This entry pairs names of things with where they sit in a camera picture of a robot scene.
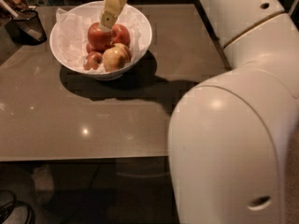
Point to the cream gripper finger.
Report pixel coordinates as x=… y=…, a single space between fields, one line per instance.
x=110 y=13

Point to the large red apple top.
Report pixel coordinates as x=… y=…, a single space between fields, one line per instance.
x=98 y=38

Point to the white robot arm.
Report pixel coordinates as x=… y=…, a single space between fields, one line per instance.
x=228 y=136

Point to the red apple back right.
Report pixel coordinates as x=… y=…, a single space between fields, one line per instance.
x=120 y=34

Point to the red apple hidden middle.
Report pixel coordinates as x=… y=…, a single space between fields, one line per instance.
x=89 y=48

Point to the yellow-red apple front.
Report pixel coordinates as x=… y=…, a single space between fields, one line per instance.
x=116 y=57

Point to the white ceramic bowl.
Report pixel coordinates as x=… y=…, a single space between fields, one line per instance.
x=141 y=38

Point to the small red apple front left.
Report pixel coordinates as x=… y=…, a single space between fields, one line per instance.
x=93 y=60

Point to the white tissue paper liner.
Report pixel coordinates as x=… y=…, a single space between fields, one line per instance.
x=70 y=38

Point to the black mesh basket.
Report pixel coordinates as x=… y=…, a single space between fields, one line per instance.
x=26 y=29

